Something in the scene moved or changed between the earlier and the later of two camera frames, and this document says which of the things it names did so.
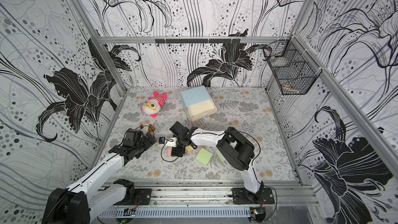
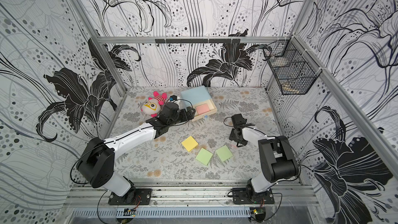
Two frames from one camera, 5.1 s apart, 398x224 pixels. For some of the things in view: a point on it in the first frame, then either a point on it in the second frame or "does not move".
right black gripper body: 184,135 → 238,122
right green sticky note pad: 221,155 does not move
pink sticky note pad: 169,149 → 202,109
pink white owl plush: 152,106 does not move
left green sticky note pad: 204,156 does not move
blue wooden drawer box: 198,103 does not move
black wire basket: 293,71 does not move
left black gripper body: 143,145 → 180,116
